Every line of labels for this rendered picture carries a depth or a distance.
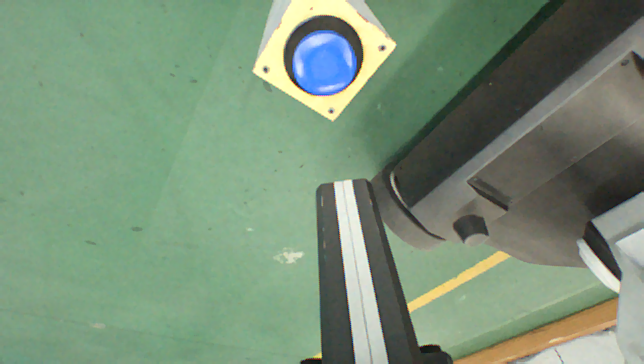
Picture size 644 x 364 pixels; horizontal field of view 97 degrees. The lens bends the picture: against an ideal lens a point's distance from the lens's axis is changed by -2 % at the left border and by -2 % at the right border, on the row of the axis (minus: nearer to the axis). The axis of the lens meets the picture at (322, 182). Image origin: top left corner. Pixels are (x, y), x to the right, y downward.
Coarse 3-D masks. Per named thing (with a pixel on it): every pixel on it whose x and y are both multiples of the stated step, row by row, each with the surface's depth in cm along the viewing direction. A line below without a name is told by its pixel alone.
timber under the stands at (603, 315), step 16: (608, 304) 132; (560, 320) 145; (576, 320) 139; (592, 320) 134; (608, 320) 130; (528, 336) 153; (544, 336) 148; (560, 336) 142; (576, 336) 141; (480, 352) 170; (496, 352) 163; (512, 352) 157; (528, 352) 154
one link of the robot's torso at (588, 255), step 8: (584, 240) 50; (584, 248) 49; (584, 256) 49; (592, 256) 47; (592, 264) 47; (600, 264) 46; (600, 272) 46; (608, 272) 45; (608, 280) 45; (616, 280) 45; (616, 288) 45
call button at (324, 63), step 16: (320, 32) 17; (336, 32) 18; (304, 48) 18; (320, 48) 18; (336, 48) 18; (304, 64) 18; (320, 64) 18; (336, 64) 18; (352, 64) 18; (304, 80) 19; (320, 80) 19; (336, 80) 19
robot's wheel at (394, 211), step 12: (384, 168) 62; (372, 180) 62; (384, 180) 58; (396, 180) 64; (384, 192) 57; (396, 192) 57; (384, 204) 56; (396, 204) 55; (384, 216) 56; (396, 216) 55; (408, 216) 54; (396, 228) 55; (408, 228) 54; (420, 228) 54; (408, 240) 56; (420, 240) 55; (432, 240) 55; (444, 240) 57
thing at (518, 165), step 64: (576, 0) 40; (640, 0) 33; (512, 64) 45; (576, 64) 36; (640, 64) 34; (448, 128) 52; (512, 128) 41; (576, 128) 40; (640, 128) 44; (448, 192) 48; (512, 192) 49; (576, 192) 53; (640, 192) 54; (512, 256) 67; (576, 256) 69
